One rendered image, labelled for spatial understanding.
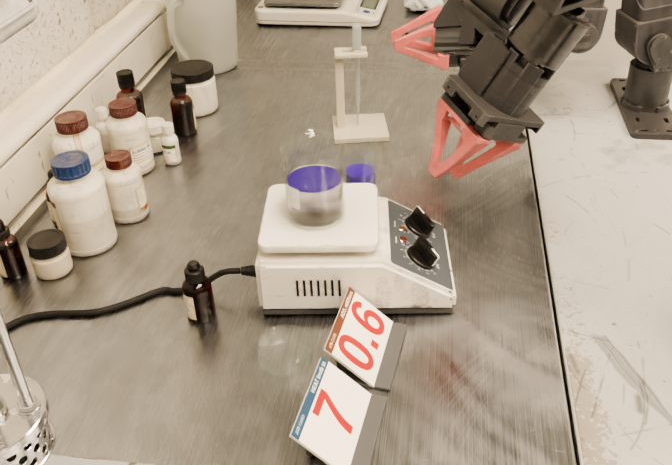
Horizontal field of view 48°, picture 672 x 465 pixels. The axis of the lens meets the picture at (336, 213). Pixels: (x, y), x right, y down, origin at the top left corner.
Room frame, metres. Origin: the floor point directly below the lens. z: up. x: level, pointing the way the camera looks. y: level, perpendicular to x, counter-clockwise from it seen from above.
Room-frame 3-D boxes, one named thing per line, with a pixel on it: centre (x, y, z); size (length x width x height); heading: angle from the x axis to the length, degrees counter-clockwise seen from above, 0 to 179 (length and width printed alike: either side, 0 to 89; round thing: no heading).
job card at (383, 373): (0.53, -0.03, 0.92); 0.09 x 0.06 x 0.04; 164
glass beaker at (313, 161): (0.65, 0.02, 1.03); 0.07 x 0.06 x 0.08; 176
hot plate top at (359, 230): (0.65, 0.02, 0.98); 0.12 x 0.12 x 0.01; 87
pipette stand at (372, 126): (1.01, -0.04, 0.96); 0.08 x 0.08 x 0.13; 1
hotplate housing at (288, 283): (0.65, -0.01, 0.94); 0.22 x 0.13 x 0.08; 87
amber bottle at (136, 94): (1.04, 0.30, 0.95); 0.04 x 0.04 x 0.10
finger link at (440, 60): (1.01, -0.14, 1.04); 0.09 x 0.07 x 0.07; 92
